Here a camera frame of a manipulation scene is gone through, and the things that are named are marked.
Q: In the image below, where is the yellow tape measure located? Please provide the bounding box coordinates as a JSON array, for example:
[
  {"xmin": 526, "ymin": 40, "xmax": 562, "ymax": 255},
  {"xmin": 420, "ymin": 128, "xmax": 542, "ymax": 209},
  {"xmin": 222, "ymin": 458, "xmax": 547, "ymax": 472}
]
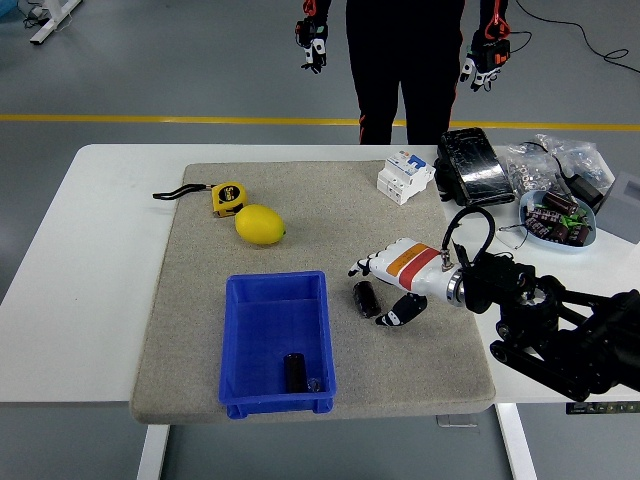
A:
[{"xmin": 152, "ymin": 182, "xmax": 248, "ymax": 219}]

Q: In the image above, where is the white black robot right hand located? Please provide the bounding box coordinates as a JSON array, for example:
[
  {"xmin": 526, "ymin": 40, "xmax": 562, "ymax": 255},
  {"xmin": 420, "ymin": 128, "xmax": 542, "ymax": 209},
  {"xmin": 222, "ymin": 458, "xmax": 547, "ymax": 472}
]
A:
[{"xmin": 348, "ymin": 238, "xmax": 454, "ymax": 329}]

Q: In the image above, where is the blue plastic box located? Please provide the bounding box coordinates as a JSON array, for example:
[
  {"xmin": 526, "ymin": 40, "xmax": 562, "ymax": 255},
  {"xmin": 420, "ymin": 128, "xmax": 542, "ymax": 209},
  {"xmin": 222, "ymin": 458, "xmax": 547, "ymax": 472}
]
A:
[{"xmin": 218, "ymin": 270, "xmax": 337, "ymax": 419}]

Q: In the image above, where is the table control panel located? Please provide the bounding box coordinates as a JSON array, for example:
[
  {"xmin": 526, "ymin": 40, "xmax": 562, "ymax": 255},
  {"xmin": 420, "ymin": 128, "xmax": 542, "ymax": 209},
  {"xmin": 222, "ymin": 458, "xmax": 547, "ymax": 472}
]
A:
[{"xmin": 565, "ymin": 399, "xmax": 640, "ymax": 415}]

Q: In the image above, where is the black power adapter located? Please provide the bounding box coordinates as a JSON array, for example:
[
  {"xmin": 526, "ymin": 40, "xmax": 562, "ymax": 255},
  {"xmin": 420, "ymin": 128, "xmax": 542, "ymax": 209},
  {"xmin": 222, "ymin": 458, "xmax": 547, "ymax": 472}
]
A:
[{"xmin": 569, "ymin": 172, "xmax": 606, "ymax": 211}]

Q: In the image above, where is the metal bracket under table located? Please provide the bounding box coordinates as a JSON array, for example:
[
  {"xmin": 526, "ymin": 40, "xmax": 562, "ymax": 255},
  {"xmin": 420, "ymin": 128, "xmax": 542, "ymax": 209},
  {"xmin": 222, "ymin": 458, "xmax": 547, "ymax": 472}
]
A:
[{"xmin": 435, "ymin": 413, "xmax": 479, "ymax": 429}]

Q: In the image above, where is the white metal frame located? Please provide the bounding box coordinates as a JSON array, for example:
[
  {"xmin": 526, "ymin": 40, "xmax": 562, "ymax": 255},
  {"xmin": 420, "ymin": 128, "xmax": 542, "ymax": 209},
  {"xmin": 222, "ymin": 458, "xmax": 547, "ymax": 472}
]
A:
[{"xmin": 28, "ymin": 0, "xmax": 84, "ymax": 46}]

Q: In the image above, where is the light blue bowl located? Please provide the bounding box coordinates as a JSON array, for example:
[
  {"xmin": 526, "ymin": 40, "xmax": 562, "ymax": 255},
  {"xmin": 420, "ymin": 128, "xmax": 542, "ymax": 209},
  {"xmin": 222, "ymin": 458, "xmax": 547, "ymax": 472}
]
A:
[{"xmin": 518, "ymin": 188, "xmax": 599, "ymax": 254}]

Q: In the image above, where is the yellow lemon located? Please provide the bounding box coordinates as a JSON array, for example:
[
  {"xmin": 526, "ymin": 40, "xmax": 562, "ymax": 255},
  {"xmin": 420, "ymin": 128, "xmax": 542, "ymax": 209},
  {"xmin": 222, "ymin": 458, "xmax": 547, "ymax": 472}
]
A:
[{"xmin": 234, "ymin": 204, "xmax": 287, "ymax": 246}]

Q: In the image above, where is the black floor cable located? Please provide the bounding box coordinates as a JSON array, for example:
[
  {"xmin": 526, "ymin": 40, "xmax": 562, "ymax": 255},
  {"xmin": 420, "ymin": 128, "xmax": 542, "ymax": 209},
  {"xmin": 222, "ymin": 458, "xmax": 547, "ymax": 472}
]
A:
[{"xmin": 514, "ymin": 0, "xmax": 640, "ymax": 76}]

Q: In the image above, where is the grey box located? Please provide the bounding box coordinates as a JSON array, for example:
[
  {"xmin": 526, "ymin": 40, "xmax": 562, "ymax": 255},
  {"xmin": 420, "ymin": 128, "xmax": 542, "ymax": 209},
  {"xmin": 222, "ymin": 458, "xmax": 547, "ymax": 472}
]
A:
[{"xmin": 594, "ymin": 170, "xmax": 640, "ymax": 231}]

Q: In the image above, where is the white blue circuit breaker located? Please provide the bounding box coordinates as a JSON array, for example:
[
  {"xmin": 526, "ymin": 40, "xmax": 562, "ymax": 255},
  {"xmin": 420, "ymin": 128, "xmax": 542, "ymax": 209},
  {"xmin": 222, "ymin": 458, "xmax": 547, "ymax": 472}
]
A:
[{"xmin": 376, "ymin": 151, "xmax": 437, "ymax": 206}]

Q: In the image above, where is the clear bag of hardware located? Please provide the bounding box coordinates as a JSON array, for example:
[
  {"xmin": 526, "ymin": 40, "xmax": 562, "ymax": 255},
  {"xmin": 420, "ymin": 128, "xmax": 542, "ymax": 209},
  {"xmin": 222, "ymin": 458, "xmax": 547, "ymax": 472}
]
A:
[{"xmin": 499, "ymin": 133, "xmax": 616, "ymax": 201}]

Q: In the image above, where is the white table leg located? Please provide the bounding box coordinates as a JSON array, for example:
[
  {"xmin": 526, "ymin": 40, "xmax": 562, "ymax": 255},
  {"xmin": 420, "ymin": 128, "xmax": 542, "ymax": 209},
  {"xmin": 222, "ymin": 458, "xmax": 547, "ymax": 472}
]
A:
[
  {"xmin": 494, "ymin": 402, "xmax": 539, "ymax": 480},
  {"xmin": 135, "ymin": 423, "xmax": 171, "ymax": 480}
]

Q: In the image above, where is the person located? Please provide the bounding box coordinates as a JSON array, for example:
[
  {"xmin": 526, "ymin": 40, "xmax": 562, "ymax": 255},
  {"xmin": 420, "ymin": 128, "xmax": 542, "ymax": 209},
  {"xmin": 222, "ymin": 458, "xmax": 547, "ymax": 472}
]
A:
[{"xmin": 345, "ymin": 0, "xmax": 466, "ymax": 146}]

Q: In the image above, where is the grey-brown mat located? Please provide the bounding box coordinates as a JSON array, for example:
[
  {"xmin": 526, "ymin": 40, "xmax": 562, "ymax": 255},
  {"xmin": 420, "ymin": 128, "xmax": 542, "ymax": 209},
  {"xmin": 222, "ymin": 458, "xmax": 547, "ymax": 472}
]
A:
[{"xmin": 128, "ymin": 159, "xmax": 497, "ymax": 426}]

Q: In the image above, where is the black glossy case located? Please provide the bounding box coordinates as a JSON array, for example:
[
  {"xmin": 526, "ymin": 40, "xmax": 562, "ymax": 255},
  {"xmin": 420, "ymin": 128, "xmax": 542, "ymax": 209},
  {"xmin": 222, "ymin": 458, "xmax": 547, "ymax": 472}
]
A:
[{"xmin": 433, "ymin": 126, "xmax": 517, "ymax": 209}]

